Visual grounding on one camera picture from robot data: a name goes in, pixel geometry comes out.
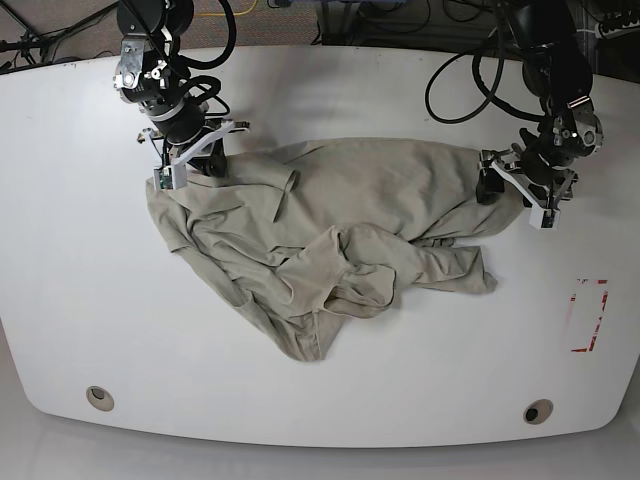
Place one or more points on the right-arm gripper white bracket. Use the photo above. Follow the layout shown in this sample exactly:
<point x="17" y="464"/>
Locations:
<point x="189" y="134"/>

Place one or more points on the left-arm gripper white bracket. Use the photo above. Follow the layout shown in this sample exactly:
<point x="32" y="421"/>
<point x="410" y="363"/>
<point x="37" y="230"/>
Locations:
<point x="537" y="182"/>

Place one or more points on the beige T-shirt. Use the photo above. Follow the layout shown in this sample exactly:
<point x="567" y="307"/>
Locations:
<point x="300" y="238"/>

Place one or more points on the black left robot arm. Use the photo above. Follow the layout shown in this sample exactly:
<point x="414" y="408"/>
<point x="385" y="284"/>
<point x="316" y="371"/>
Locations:
<point x="560" y="76"/>

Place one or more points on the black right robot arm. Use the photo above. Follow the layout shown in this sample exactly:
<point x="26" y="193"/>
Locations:
<point x="176" y="92"/>

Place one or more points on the red tape rectangle marker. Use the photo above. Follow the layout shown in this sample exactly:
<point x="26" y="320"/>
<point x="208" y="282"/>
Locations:
<point x="587" y="307"/>

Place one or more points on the white power strip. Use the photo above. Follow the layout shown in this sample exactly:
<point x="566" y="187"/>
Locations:
<point x="618" y="24"/>

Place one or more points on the black tripod legs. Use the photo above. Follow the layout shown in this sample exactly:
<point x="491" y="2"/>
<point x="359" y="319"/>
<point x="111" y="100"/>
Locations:
<point x="38" y="49"/>

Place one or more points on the right-arm wrist camera box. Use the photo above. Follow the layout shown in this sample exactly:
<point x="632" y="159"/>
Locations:
<point x="170" y="177"/>

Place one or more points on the left-arm wrist camera box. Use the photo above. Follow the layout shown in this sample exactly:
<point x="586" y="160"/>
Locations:
<point x="544" y="218"/>

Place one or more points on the right table cable grommet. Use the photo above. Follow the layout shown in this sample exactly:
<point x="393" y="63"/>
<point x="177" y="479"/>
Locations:
<point x="538" y="412"/>

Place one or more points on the table cable grommet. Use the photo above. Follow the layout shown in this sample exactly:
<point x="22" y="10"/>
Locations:
<point x="538" y="412"/>
<point x="100" y="399"/>

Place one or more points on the left table cable grommet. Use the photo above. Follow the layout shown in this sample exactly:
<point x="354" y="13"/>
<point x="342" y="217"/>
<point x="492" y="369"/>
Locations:
<point x="100" y="399"/>

